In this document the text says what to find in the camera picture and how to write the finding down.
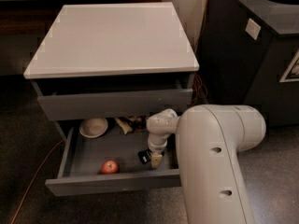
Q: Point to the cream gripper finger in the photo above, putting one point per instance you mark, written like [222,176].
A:
[156,160]

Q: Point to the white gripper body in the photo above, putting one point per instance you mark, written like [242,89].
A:
[156,147]

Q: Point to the dark blue rxbar wrapper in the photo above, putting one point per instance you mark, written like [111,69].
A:
[145,156]

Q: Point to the grey drawer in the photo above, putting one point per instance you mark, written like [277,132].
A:
[80,169]
[113,104]

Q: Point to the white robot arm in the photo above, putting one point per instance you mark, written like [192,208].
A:
[208,139]

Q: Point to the grey top drawer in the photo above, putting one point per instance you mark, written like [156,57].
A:
[113,104]

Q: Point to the grey drawer cabinet white top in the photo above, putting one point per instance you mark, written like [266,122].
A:
[112,48]

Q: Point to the red apple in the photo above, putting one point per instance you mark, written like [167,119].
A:
[110,167]

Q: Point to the white bowl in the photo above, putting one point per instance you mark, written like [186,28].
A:
[92,128]

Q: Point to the black trash bin cabinet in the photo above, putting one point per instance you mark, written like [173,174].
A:
[239,70]

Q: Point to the white label on bin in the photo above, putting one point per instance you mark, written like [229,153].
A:
[253,29]

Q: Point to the framed sign on bin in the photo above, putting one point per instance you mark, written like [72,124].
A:
[291,74]

